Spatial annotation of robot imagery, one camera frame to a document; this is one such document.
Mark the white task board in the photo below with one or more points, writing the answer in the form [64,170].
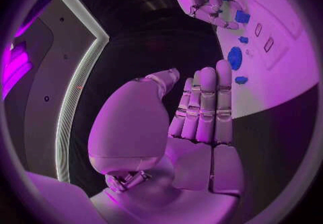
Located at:
[277,76]

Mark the small blue block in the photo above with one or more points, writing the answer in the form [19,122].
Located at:
[241,80]
[243,39]

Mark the blue gear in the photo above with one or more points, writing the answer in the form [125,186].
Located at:
[234,58]

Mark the glowing light bar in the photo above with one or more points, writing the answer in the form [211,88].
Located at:
[17,70]

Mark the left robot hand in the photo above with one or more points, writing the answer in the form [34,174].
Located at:
[131,123]

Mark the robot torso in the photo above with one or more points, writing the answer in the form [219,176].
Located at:
[37,86]

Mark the blue peg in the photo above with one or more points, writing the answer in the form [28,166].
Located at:
[242,16]

